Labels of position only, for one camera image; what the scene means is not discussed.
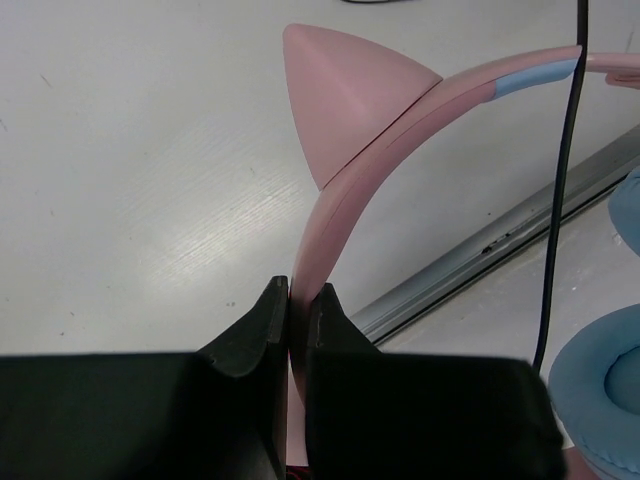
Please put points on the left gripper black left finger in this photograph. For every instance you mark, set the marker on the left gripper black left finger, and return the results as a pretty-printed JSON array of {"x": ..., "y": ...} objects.
[{"x": 215, "y": 413}]

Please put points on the pink blue cat-ear headphones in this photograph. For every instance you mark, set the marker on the pink blue cat-ear headphones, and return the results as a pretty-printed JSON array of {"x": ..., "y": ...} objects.
[{"x": 360, "y": 109}]

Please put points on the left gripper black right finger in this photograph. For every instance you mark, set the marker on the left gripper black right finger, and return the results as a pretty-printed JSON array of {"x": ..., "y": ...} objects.
[{"x": 376, "y": 415}]

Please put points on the front aluminium rail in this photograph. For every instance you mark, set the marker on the front aluminium rail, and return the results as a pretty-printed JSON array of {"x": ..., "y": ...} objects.
[{"x": 500, "y": 241}]

